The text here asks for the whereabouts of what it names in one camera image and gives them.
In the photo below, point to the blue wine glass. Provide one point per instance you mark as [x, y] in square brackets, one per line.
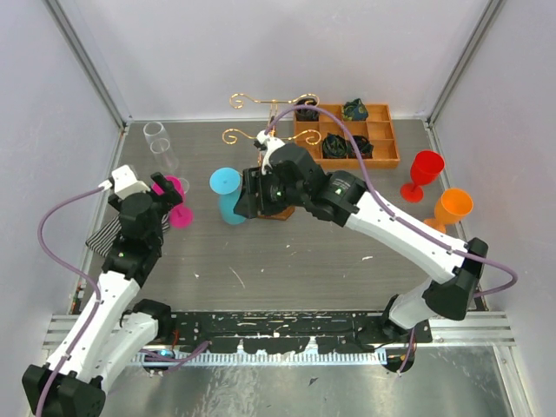
[227, 184]

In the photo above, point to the orange wine glass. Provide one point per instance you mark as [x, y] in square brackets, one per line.
[453, 205]

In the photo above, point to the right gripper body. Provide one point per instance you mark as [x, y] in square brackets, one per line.
[272, 194]

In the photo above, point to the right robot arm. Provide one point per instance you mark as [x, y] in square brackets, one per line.
[290, 176]

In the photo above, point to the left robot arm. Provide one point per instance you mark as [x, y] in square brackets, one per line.
[76, 379]

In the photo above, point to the red wine glass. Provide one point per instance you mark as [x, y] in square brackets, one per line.
[426, 167]

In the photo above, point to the wooden compartment tray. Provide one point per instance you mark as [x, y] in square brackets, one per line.
[378, 128]

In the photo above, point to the black rolled tie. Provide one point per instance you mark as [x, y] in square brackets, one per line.
[307, 115]

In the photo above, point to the white slotted cable duct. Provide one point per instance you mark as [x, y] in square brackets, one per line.
[308, 358]

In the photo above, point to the clear wine glass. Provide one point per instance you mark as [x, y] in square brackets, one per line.
[154, 131]
[167, 162]

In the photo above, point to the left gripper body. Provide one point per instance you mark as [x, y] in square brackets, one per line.
[164, 202]

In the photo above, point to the pink wine glass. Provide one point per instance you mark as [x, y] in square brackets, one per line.
[180, 216]

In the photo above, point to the dark rolled tie right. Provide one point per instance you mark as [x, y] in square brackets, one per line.
[365, 147]

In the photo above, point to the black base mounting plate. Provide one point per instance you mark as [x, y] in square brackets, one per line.
[278, 332]

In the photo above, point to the striped black white cloth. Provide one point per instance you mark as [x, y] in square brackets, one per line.
[102, 240]

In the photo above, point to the blue green rolled tie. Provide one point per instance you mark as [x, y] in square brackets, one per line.
[354, 111]

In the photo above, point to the clear wine glass front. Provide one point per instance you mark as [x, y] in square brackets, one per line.
[167, 162]

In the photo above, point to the dark patterned rolled tie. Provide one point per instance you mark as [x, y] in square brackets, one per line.
[334, 147]

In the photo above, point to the clear wine glass back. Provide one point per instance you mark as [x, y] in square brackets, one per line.
[154, 131]

